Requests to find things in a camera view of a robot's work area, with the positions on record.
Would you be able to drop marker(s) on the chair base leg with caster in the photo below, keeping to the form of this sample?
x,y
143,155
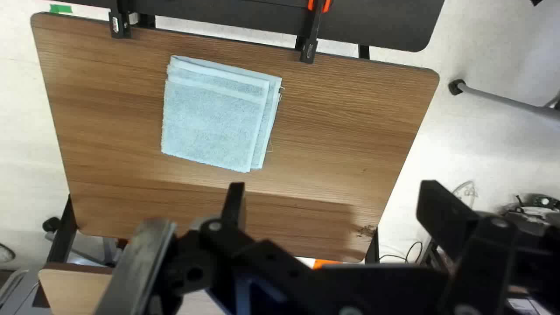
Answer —
x,y
456,88

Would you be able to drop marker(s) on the small wooden board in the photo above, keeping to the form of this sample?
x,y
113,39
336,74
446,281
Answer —
x,y
70,289

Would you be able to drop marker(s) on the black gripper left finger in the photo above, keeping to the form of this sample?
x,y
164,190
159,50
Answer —
x,y
145,263

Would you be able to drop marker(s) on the wooden table board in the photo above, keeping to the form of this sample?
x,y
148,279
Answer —
x,y
63,237

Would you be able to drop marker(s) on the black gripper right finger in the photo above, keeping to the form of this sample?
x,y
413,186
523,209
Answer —
x,y
465,246

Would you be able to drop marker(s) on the light blue towel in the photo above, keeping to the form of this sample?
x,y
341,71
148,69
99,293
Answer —
x,y
215,116

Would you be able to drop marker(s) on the green tape strip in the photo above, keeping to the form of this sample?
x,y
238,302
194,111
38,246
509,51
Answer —
x,y
59,8

